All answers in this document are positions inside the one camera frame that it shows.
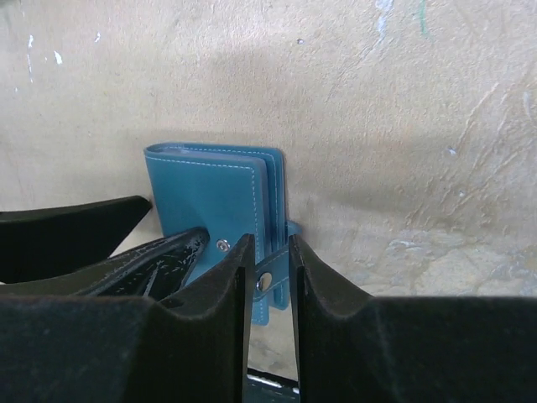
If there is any blue leather card holder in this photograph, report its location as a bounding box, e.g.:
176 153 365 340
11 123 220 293
144 143 301 326

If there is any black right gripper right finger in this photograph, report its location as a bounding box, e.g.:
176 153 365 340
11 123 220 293
289 235 536 402

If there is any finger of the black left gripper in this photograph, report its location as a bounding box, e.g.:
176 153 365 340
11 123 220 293
73 227 210 301
1 196 152 284

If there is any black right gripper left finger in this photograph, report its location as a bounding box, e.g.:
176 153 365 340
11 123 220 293
1 234 254 402

